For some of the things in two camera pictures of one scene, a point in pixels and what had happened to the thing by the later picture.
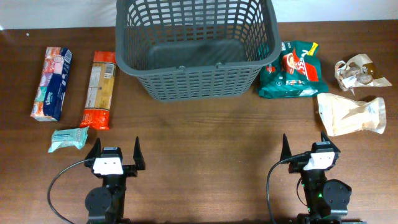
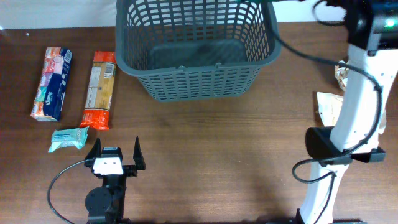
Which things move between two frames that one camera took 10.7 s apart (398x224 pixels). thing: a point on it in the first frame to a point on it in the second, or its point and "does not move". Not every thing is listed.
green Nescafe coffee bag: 294,71 to 262,2
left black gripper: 131,170 does not move
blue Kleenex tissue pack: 49,98 does not move
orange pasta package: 96,114 does not move
